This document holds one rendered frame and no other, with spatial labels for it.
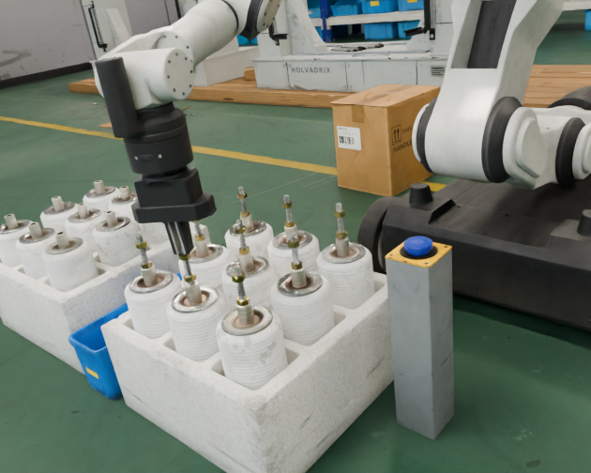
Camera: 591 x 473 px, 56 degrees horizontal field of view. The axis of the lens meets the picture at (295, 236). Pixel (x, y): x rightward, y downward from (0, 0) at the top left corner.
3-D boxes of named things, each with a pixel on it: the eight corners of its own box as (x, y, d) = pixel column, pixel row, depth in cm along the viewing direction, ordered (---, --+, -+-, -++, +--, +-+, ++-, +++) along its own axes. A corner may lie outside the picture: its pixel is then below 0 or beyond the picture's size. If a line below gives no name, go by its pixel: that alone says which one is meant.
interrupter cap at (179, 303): (228, 297, 88) (227, 294, 88) (189, 320, 84) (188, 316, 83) (201, 284, 93) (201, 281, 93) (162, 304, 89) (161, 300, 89)
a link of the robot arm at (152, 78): (150, 128, 83) (131, 48, 78) (210, 127, 78) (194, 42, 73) (97, 151, 74) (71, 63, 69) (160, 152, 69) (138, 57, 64)
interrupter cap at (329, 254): (357, 241, 100) (357, 238, 100) (371, 259, 94) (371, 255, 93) (317, 251, 99) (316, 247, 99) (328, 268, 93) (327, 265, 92)
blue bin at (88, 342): (194, 313, 133) (183, 269, 128) (225, 327, 126) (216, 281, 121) (82, 386, 113) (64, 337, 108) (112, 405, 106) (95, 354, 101)
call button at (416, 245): (413, 245, 83) (413, 233, 82) (438, 251, 80) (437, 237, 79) (399, 256, 80) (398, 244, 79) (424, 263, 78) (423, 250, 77)
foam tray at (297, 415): (265, 307, 132) (253, 238, 124) (412, 361, 107) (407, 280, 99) (125, 404, 106) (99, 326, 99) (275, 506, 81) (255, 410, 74)
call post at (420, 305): (417, 399, 98) (410, 238, 85) (455, 414, 93) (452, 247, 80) (396, 423, 93) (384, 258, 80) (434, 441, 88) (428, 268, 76)
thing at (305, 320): (350, 365, 97) (340, 274, 90) (324, 400, 90) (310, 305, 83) (302, 353, 102) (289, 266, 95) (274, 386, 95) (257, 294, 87)
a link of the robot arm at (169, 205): (122, 229, 80) (98, 148, 75) (149, 204, 88) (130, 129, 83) (205, 225, 77) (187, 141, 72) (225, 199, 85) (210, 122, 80)
